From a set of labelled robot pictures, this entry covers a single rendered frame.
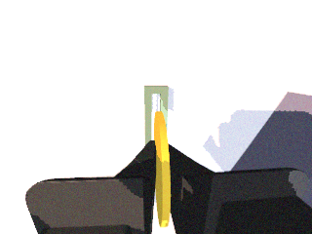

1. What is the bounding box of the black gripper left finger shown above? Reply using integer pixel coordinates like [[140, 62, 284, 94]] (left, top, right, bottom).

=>
[[24, 140, 156, 234]]

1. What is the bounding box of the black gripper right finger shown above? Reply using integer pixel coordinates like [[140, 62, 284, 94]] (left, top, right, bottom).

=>
[[168, 143, 309, 234]]

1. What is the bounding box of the thin gold coin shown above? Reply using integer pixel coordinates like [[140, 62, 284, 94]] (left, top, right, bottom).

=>
[[154, 111, 171, 228]]

